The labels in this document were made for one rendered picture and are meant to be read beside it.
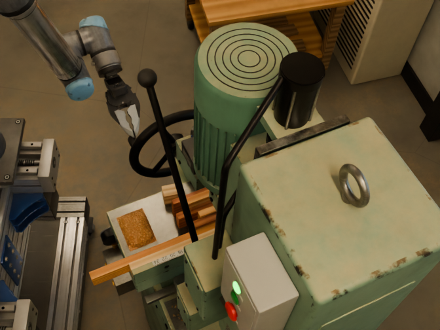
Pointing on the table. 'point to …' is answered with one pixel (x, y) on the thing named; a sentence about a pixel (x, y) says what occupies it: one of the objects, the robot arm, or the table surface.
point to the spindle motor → (231, 90)
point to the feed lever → (146, 74)
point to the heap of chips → (136, 229)
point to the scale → (168, 257)
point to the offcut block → (169, 193)
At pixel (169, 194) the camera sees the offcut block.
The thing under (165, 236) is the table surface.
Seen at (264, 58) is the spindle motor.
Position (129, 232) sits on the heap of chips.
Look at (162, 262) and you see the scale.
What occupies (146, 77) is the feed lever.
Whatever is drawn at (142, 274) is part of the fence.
